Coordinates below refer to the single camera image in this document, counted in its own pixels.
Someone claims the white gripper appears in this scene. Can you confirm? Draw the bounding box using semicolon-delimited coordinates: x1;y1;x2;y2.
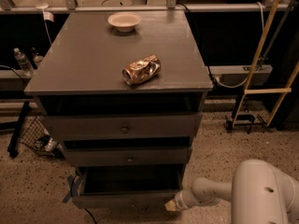
164;188;199;212

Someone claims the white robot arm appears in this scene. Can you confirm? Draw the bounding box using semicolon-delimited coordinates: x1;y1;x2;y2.
165;160;299;224

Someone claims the yellow wooden ladder frame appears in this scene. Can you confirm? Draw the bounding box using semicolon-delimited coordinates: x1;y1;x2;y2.
226;0;299;130

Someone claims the grey drawer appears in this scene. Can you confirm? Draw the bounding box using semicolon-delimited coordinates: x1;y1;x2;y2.
73;164;185;208
41;113;202;141
64;147;192;167

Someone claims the clear plastic water bottle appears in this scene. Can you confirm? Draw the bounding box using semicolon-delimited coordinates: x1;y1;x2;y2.
14;48;35;77

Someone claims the white cable on rail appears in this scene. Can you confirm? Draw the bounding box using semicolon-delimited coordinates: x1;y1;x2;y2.
214;1;265;90

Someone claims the crushed golden soda can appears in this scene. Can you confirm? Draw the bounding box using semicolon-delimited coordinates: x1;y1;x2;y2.
122;55;162;85

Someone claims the white paper bowl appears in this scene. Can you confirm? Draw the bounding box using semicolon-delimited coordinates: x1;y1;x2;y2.
107;12;141;33

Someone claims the black cable behind cabinet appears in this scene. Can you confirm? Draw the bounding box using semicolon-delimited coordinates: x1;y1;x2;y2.
176;2;219;89

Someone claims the grey top drawer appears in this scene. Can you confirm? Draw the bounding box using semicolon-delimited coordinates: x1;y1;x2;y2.
41;113;202;141

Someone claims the grey middle drawer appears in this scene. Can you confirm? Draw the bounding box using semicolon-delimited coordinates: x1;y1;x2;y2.
64;147;192;167

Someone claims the grey bottom drawer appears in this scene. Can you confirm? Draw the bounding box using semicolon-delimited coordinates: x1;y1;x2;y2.
73;164;185;208

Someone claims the black metal stand leg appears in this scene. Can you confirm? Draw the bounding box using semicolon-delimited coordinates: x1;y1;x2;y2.
7;101;31;158

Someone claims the black wire mesh basket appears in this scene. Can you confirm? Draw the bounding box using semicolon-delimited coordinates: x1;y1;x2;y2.
20;117;64;159

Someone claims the blue tape cross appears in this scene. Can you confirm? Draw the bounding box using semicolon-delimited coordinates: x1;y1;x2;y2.
63;175;82;203

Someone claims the black floor cable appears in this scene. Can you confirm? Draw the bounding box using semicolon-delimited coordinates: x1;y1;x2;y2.
70;175;99;224

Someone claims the grey wooden drawer cabinet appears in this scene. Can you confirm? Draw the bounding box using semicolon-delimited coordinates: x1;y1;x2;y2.
23;10;215;170

